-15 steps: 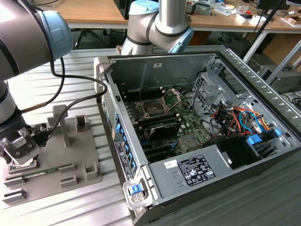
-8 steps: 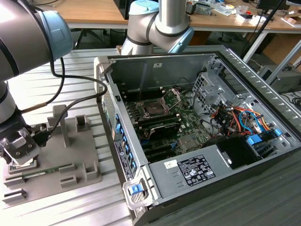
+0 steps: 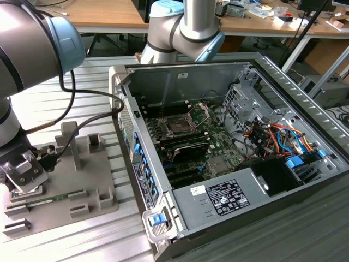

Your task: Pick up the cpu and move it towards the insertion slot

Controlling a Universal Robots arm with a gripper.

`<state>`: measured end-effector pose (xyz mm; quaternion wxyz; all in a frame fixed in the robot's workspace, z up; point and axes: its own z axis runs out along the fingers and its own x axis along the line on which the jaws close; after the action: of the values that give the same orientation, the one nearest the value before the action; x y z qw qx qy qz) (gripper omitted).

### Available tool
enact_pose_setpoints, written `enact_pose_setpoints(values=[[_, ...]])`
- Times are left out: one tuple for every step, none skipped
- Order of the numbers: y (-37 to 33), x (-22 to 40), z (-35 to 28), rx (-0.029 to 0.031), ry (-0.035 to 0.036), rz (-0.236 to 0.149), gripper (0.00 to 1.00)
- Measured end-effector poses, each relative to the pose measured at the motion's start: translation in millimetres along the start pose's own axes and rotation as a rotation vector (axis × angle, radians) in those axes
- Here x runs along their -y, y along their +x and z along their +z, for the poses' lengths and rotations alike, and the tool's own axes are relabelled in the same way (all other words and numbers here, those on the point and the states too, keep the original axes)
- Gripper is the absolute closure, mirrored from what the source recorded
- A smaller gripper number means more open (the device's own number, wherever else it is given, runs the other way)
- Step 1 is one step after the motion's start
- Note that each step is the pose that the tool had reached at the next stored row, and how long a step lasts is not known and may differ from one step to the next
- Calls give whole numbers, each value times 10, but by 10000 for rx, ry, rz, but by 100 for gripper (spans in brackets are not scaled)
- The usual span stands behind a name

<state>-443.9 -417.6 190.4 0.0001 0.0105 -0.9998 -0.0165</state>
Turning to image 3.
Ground perforated metal drive cage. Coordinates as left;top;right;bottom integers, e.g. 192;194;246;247
222;83;274;132

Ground brown cardboard box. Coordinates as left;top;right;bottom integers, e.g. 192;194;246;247
304;39;349;78

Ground square chipset heatsink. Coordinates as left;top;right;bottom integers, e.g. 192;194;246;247
208;157;229;175

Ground CPU socket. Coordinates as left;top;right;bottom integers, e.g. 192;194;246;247
163;114;197;136

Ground black slanted stand pole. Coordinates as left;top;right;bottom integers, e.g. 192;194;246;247
280;0;328;67

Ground orange wire bundle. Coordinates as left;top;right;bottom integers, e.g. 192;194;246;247
244;122;315;153

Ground grey power supply unit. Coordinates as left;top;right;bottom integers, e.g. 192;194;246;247
172;168;270;230

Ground grey computer beside table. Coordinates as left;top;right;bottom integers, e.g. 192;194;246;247
299;75;349;109

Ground long wooden desk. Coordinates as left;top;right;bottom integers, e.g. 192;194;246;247
35;0;349;39

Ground green motherboard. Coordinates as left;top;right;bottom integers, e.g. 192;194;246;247
144;100;245;189

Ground green RAM stick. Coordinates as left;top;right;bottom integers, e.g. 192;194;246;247
25;192;69;206

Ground white box with red part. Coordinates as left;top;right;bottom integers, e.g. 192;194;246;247
273;15;301;29

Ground blue case latch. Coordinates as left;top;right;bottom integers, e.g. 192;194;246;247
151;214;166;227

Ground metal socket cover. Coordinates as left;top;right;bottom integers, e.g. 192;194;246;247
187;102;211;129

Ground black installed RAM sticks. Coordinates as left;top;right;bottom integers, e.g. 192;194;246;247
159;130;208;146

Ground blue wire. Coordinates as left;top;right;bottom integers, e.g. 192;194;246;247
276;127;304;157

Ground blue disk carrier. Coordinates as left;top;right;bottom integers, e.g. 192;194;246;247
285;155;304;170

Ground grey parts rack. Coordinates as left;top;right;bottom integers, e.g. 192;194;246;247
0;122;119;243

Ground white desk frame leg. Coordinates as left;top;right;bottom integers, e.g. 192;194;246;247
281;35;312;72

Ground silver square CPU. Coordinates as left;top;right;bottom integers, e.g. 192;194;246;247
10;185;45;196

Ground open grey PC case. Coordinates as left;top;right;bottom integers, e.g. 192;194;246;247
108;51;349;262

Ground grey device on desk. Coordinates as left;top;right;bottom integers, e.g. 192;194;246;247
225;3;245;19

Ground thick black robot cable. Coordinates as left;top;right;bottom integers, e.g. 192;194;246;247
38;68;125;173

